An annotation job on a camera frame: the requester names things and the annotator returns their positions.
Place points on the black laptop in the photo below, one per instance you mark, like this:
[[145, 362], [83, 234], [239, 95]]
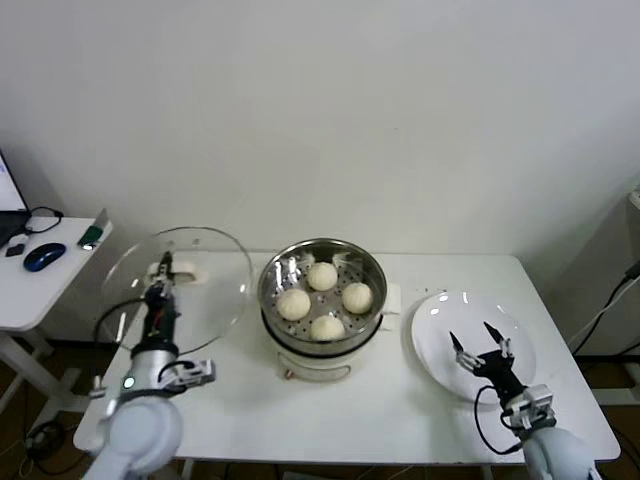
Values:
[[7, 200]]

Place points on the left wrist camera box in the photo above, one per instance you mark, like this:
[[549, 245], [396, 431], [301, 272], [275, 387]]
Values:
[[192, 372]]

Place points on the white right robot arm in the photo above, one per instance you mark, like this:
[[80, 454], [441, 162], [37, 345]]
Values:
[[555, 455]]

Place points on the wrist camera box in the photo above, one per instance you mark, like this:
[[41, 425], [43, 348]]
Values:
[[192, 372], [532, 405]]

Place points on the small black adapter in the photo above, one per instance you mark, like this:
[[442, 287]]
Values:
[[14, 250]]

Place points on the white steamed baozi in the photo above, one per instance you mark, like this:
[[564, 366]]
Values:
[[293, 304], [357, 298], [322, 276], [327, 328]]

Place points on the white side table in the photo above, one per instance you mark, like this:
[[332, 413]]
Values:
[[60, 290]]

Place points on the blue computer mouse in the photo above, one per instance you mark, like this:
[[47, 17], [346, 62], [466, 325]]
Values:
[[44, 256]]

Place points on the white metal floor frame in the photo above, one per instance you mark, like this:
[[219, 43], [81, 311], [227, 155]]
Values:
[[620, 397]]

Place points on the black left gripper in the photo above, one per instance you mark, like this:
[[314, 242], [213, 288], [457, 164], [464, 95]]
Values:
[[161, 325]]

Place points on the stainless steel steamer basket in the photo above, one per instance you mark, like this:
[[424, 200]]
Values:
[[272, 280]]

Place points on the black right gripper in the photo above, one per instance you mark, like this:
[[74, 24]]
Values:
[[497, 372]]

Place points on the white power strip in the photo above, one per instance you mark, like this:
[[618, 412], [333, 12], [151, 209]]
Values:
[[36, 440]]

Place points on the white round plate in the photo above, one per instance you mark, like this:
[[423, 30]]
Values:
[[435, 350]]

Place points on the grey cabinet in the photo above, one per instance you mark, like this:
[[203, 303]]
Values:
[[627, 325]]

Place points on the glass pot lid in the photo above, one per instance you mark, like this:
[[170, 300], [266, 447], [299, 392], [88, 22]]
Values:
[[220, 300]]

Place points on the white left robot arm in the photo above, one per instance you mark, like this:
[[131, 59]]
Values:
[[145, 430]]

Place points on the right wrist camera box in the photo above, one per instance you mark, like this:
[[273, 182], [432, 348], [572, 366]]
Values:
[[532, 405]]

